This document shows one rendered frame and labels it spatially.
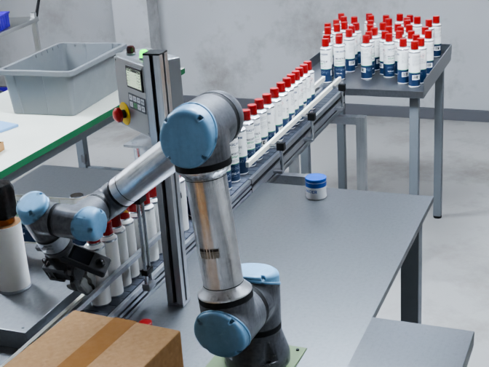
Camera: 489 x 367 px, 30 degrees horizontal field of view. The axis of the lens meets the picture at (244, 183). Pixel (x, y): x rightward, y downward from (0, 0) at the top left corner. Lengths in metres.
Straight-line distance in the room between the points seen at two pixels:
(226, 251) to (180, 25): 5.35
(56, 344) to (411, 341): 0.89
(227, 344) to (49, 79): 2.58
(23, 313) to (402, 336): 0.94
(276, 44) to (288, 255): 4.32
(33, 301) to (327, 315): 0.75
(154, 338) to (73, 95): 2.69
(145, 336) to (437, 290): 2.67
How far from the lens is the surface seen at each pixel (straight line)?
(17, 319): 2.36
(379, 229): 2.79
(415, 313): 3.13
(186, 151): 1.76
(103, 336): 1.72
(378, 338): 2.23
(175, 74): 2.23
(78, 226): 2.00
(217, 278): 1.87
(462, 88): 6.56
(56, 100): 4.32
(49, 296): 2.44
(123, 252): 2.38
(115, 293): 2.37
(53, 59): 4.81
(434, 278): 4.33
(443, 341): 2.22
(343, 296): 2.41
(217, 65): 7.07
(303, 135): 3.61
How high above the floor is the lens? 1.96
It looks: 21 degrees down
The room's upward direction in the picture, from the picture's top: 4 degrees counter-clockwise
